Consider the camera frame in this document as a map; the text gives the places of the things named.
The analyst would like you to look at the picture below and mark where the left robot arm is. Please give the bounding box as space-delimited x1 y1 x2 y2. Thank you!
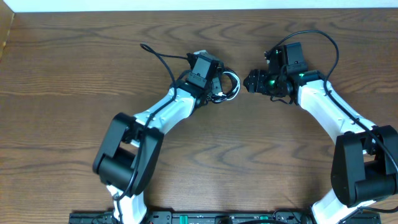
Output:
93 50 224 223

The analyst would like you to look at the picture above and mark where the black USB cable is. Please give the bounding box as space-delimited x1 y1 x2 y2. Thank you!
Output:
210 67 241 104

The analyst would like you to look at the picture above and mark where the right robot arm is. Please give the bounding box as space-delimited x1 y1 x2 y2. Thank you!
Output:
243 42 397 223

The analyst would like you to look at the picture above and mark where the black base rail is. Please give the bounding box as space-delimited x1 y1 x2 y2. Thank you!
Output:
68 210 382 224

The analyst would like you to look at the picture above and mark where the white USB cable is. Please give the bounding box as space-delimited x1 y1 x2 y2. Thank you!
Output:
217 70 241 101

